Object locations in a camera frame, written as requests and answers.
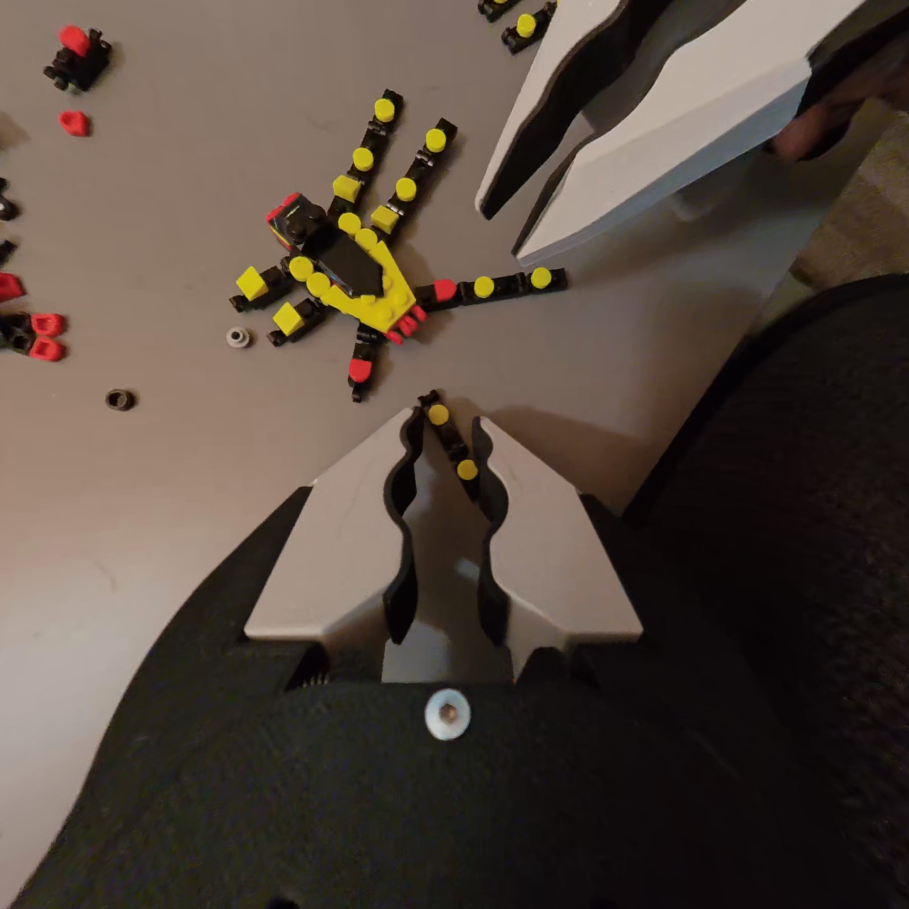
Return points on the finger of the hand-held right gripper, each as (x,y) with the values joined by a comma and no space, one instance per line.
(543,85)
(710,92)

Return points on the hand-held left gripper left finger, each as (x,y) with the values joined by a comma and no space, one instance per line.
(334,561)

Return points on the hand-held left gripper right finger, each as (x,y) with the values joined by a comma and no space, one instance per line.
(561,568)

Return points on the black yellow lego leg segment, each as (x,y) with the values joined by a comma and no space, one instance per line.
(439,415)
(490,8)
(526,25)

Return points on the yellow black lego spider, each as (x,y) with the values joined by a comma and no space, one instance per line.
(369,298)

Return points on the grey round lego stud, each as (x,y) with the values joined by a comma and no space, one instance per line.
(238,337)

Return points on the pile of loose lego pieces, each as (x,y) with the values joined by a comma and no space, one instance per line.
(46,337)

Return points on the small black red lego assembly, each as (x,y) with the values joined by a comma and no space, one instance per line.
(78,60)

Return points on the small red lego piece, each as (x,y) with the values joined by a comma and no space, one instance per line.
(74,123)

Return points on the person's right hand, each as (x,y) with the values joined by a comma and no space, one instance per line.
(809,136)

